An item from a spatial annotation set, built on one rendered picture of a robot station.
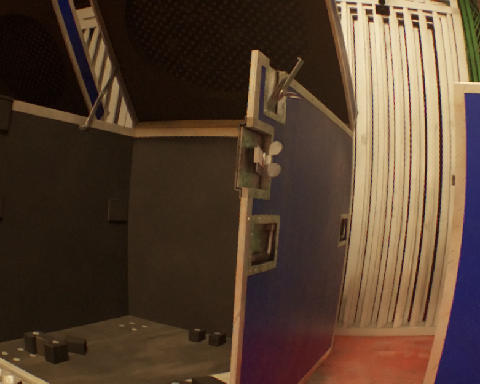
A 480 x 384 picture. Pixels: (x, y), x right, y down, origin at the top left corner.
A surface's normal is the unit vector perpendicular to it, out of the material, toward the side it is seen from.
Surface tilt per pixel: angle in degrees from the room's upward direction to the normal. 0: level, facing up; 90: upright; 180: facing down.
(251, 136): 90
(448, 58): 88
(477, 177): 90
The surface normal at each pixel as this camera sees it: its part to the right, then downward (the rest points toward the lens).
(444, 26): -0.27, -0.09
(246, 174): 0.94, 0.05
